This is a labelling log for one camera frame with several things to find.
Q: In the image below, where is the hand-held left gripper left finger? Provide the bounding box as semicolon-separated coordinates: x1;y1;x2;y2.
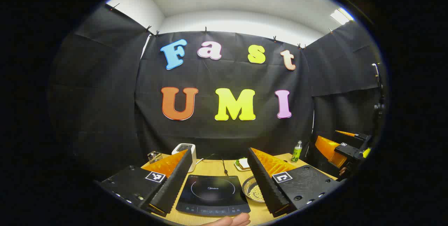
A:
94;148;194;218

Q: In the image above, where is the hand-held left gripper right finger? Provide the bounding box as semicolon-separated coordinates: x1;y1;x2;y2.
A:
247;147;343;218

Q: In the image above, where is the steel pot with black handle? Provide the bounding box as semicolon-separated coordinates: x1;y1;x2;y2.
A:
241;175;266;204

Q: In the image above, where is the black induction cooktop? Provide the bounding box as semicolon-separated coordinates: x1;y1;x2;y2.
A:
176;174;251;217

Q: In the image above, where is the pile of soybeans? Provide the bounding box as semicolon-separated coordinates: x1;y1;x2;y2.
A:
248;184;265;201

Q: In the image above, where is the green label drink bottle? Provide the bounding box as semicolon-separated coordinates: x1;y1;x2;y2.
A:
290;140;302;163

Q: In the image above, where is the white rectangular plate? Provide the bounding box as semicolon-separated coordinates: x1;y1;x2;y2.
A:
234;160;251;172

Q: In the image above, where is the white toaster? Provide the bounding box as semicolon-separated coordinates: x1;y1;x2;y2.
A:
171;143;197;173

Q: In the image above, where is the black stand pole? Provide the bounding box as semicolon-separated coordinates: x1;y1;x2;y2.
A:
372;63;385;118

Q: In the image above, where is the black backdrop cloth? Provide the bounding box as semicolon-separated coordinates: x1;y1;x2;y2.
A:
47;4;387;184

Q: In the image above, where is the small ceiling light panel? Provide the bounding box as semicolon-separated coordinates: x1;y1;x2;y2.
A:
330;8;355;25

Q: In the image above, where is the row of black cloth clips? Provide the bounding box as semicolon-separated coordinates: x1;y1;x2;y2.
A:
109;3;334;50

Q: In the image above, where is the black power cable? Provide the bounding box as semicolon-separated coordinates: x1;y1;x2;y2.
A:
201;154;229;176

